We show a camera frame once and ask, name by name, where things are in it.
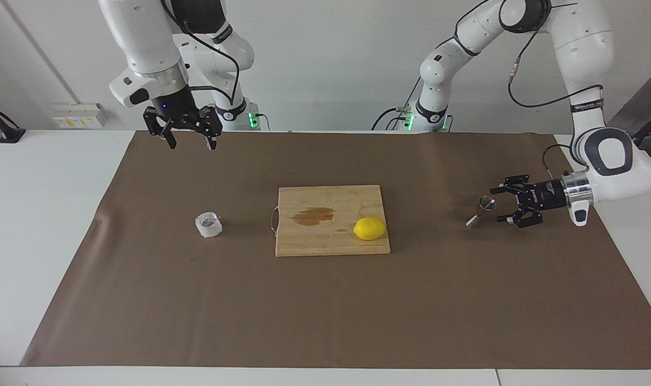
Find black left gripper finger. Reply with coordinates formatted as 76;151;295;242
490;174;534;198
496;203;544;229

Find wooden cutting board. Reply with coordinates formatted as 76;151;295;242
272;185;391;258

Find small clear crinkled cup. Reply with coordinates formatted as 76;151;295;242
195;212;223;239

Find steel double jigger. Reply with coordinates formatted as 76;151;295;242
465;196;497;228

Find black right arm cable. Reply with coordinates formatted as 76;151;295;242
161;0;241;108

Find white wall socket box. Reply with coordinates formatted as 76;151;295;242
52;103;107;129

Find yellow lemon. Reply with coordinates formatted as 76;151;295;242
353;217;387;241

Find black clamp stand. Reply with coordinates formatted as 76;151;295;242
0;99;27;144
628;105;651;150

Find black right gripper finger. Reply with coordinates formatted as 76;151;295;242
144;107;177;150
196;106;224;151

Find brown paper table mat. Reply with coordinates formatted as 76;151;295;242
20;131;651;370

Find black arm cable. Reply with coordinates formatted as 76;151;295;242
507;3;605;179
161;0;241;108

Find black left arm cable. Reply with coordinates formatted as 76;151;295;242
507;3;605;179

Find black left base cables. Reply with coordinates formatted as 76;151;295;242
371;75;428;131

